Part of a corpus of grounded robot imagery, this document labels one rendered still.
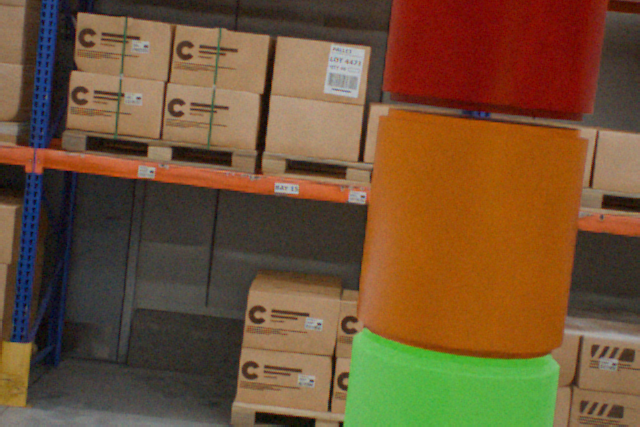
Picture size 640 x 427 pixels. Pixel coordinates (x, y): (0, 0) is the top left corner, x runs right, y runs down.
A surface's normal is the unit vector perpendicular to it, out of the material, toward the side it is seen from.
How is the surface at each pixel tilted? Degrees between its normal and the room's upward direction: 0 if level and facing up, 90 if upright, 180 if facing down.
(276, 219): 90
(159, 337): 90
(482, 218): 90
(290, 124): 90
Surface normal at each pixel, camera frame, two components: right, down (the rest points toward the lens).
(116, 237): -0.04, 0.08
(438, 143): -0.50, 0.02
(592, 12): 0.70, 0.14
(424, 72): -0.70, -0.02
